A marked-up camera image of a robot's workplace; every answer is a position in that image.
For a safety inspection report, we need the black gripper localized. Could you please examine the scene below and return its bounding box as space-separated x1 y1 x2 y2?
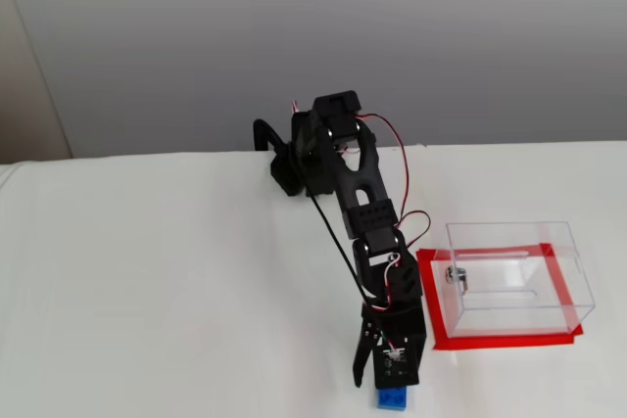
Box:
354 296 428 389

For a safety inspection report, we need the blue lego brick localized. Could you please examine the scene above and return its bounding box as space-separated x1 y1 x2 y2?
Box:
375 386 410 412

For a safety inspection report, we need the transparent plastic box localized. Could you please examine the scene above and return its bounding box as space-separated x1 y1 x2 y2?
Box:
444 220 597 340

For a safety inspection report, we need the silver cam lock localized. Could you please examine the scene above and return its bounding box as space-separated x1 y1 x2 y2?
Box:
444 265 471 295

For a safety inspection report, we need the black table clamp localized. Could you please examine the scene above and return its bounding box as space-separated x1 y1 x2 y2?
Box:
252 117 295 160

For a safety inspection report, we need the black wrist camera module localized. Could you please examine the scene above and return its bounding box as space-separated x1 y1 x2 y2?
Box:
373 334 423 389

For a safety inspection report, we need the black camera cable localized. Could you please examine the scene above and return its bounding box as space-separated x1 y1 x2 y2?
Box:
304 185 393 314

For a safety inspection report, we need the red tape frame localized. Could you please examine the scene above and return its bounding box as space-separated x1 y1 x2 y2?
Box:
415 243 584 351

